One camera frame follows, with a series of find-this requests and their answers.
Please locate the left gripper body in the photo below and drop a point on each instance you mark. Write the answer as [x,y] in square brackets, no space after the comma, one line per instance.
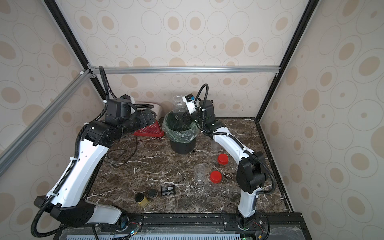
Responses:
[137,121]

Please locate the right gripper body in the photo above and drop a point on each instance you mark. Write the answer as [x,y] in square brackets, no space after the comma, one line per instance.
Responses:
[186,115]

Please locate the red-lid oatmeal jar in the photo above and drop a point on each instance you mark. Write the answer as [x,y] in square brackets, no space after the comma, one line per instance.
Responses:
[215,146]
[179,106]

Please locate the black trash bin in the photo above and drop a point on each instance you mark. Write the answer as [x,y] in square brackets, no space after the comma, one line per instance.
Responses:
[183,148]

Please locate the small red jar lid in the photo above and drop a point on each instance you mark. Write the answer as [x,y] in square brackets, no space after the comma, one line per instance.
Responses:
[223,159]

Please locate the clear oatmeal jar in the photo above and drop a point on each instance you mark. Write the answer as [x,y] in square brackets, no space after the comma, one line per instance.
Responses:
[201,171]

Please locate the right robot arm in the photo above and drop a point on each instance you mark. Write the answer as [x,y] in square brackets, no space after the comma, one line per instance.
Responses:
[253,175]

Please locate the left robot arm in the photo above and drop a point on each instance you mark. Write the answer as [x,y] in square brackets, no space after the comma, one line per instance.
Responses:
[65,201]

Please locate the yellow spice jar black lid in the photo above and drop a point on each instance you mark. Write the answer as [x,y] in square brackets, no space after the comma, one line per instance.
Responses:
[141,199]

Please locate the small black box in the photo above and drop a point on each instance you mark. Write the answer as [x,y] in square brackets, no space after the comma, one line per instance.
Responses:
[168,190]

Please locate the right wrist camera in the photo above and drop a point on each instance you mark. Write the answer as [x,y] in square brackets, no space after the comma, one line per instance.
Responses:
[196,108]

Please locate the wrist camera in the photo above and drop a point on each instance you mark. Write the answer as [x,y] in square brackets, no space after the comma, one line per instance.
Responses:
[196,108]
[119,110]

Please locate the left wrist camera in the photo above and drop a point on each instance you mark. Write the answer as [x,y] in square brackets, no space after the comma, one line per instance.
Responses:
[119,110]

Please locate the horizontal aluminium rail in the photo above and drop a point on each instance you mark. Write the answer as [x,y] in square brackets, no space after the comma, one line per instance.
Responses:
[192,70]

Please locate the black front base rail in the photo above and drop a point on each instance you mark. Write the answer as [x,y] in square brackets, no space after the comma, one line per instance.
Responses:
[218,226]

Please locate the left diagonal aluminium rail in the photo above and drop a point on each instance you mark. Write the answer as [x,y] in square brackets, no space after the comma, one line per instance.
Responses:
[27,136]

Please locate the left black frame post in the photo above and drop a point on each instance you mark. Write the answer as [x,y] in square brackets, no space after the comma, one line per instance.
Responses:
[104,89]

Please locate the black frame post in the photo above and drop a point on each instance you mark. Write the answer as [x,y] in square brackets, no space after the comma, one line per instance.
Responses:
[104,89]
[302,25]

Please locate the right black frame post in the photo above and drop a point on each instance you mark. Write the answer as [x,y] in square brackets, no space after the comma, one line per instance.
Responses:
[302,25]

